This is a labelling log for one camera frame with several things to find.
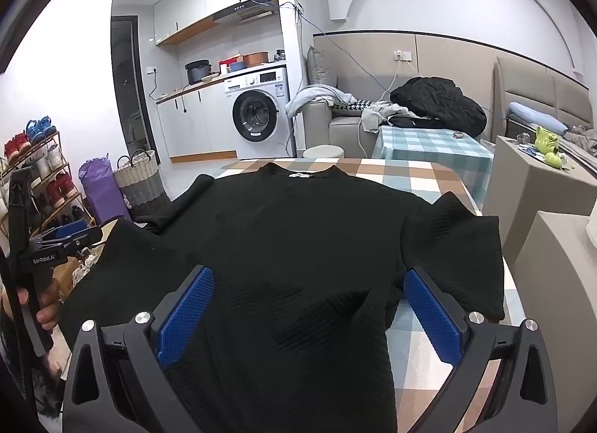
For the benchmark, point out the brown checked tablecloth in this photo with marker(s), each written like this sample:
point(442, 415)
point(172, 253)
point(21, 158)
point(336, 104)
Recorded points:
point(443, 181)

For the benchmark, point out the grey white garment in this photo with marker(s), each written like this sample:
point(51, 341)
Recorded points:
point(373, 118)

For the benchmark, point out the wooden shoe rack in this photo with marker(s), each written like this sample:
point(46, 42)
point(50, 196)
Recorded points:
point(65, 167)

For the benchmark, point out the teal checked tablecloth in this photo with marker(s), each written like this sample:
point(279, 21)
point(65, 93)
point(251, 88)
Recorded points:
point(419, 146)

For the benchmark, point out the white base cabinet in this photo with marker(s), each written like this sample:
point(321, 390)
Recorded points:
point(200, 125)

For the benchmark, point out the blue pillow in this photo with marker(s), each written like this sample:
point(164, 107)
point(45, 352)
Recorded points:
point(536, 118)

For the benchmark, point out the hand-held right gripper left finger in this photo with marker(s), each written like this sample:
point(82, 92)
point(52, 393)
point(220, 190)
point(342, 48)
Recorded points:
point(186, 316)

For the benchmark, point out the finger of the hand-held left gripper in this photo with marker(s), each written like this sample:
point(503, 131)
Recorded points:
point(70, 230)

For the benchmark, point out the beige sofa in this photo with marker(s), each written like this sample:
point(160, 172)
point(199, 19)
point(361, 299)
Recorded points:
point(345, 129)

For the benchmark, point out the small metal object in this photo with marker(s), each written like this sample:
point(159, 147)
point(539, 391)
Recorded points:
point(523, 138)

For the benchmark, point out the orange cooking pot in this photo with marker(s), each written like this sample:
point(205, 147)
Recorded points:
point(255, 58)

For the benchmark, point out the beige padded headboard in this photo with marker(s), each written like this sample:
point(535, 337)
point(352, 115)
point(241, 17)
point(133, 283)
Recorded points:
point(527, 83)

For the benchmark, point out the blue sandals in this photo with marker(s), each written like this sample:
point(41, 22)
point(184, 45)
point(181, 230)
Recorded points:
point(39, 129)

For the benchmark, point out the green figurine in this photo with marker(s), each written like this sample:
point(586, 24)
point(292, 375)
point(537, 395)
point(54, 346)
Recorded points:
point(548, 141)

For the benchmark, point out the beige upholstered chair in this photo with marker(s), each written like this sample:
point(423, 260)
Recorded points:
point(559, 283)

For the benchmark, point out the black jacket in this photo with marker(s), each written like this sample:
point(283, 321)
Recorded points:
point(438, 101)

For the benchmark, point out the red container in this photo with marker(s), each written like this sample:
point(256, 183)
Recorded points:
point(229, 62)

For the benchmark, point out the beige bedside cabinet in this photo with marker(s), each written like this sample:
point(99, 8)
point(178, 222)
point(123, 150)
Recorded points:
point(522, 190)

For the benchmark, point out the wall socket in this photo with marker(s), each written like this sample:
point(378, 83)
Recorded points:
point(402, 56)

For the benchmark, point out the woven laundry basket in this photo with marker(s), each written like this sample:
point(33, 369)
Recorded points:
point(140, 181)

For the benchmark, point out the red and white sneakers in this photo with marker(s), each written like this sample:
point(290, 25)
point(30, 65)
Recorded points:
point(58, 188)

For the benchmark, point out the light grey blanket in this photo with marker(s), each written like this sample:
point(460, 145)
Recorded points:
point(317, 94)

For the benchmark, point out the black cooking pot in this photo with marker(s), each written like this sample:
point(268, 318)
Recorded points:
point(198, 71)

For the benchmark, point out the white washing machine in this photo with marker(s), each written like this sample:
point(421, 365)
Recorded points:
point(275, 134)

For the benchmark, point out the grey crumpled cloth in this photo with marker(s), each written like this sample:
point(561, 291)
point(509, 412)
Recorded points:
point(583, 139)

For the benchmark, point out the range hood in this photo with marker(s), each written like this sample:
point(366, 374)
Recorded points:
point(247, 8)

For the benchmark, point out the white round stool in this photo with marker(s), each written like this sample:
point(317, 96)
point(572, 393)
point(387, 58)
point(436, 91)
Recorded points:
point(323, 151)

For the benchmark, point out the purple bag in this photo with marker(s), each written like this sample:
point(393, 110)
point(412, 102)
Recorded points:
point(100, 195)

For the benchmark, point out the dark door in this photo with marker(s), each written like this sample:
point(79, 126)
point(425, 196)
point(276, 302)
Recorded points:
point(128, 87)

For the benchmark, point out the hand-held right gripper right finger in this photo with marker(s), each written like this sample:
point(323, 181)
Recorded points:
point(431, 316)

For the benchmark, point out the grey cushion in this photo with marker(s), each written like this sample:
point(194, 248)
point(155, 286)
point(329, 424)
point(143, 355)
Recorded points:
point(322, 64)

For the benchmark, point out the houndstooth pillow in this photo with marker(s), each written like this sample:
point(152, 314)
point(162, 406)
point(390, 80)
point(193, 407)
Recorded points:
point(354, 106)

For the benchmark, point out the black knit sweater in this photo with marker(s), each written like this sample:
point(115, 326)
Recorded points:
point(289, 251)

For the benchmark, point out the person's left hand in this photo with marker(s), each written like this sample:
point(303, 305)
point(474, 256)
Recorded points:
point(49, 304)

